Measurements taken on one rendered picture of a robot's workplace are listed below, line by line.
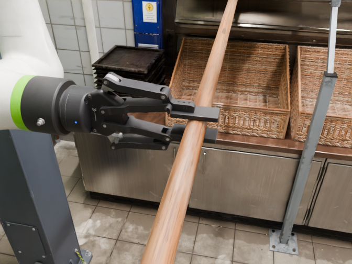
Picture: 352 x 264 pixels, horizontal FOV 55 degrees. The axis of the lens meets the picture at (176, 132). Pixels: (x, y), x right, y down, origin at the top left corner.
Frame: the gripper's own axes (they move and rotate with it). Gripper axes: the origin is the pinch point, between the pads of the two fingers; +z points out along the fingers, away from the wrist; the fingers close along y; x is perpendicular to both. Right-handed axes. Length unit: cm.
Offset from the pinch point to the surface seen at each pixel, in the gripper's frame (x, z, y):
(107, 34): -137, -72, 37
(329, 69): -80, 38, 23
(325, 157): -81, 47, 63
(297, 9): -137, 30, 17
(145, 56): -116, -43, 40
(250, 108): -87, 12, 47
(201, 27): -136, -17, 29
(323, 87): -76, 36, 28
